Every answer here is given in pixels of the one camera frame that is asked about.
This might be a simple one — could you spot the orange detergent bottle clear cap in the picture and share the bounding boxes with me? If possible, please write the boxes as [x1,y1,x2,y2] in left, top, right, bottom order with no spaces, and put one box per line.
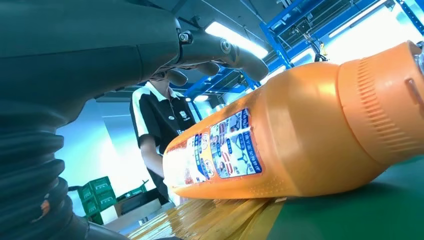
[162,40,424,200]

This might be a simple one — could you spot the person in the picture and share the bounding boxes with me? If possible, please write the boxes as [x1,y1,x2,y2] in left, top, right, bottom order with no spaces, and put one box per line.
[129,71,200,206]

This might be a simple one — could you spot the green plastic crate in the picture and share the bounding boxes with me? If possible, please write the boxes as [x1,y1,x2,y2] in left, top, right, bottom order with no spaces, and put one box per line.
[78,176,114,201]
[82,190,117,218]

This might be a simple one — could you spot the long ceiling light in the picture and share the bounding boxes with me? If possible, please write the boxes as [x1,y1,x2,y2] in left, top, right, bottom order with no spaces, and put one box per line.
[204,21,269,60]

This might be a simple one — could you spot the white table metal legs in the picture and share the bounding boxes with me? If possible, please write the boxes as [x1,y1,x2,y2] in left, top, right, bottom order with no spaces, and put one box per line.
[102,198,176,234]

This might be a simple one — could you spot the blue metal rack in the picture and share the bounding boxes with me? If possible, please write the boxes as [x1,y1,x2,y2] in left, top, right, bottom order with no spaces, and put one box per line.
[178,0,424,122]

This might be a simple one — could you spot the yellow taped flat sheet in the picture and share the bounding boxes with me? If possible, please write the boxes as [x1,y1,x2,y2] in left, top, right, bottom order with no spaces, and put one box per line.
[127,197,286,240]

